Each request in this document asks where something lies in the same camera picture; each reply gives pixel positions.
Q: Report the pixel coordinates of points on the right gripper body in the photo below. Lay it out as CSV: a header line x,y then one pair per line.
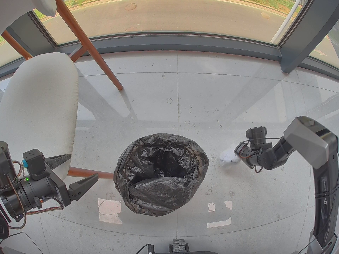
x,y
245,151

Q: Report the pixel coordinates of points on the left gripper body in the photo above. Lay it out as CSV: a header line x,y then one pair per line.
x,y
39,192

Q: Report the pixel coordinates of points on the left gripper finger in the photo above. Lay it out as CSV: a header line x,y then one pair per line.
x,y
80,187
57,162

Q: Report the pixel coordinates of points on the white paper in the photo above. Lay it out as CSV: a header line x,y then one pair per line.
x,y
227,157

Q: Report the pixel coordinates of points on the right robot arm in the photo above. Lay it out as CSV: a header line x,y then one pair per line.
x,y
312,147

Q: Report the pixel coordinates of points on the black plastic bag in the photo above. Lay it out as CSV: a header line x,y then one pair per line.
x,y
161,192

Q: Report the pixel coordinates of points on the white cushioned wooden chair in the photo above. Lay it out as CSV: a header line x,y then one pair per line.
x,y
39,110

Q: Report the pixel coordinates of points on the window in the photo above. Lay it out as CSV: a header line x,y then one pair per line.
x,y
185,14

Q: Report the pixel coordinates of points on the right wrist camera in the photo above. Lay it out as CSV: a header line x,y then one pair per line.
x,y
256,135

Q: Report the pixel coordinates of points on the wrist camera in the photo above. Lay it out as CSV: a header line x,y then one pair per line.
x,y
256,135
34,163

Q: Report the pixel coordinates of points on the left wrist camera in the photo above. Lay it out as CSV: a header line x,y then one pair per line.
x,y
34,163

